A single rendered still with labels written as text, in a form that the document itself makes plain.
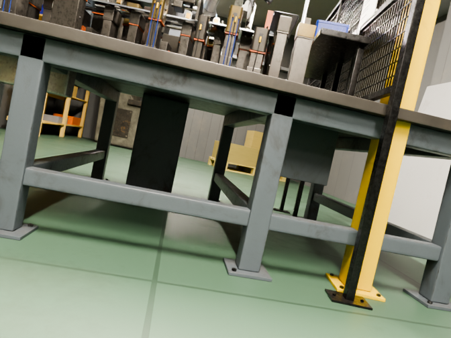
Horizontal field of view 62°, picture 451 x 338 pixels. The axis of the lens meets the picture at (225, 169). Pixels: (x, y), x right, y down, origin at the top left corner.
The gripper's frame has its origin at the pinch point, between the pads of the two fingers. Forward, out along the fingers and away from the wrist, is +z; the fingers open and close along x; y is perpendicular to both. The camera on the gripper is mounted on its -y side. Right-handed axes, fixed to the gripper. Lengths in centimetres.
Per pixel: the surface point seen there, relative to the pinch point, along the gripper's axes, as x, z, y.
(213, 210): 57, 85, -2
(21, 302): 108, 104, 35
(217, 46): -2.5, 14.2, 12.6
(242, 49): -2.7, 13.1, 0.2
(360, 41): 20, 6, -50
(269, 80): 60, 37, -12
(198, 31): 15.9, 13.5, 20.5
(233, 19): 20.5, 6.9, 6.2
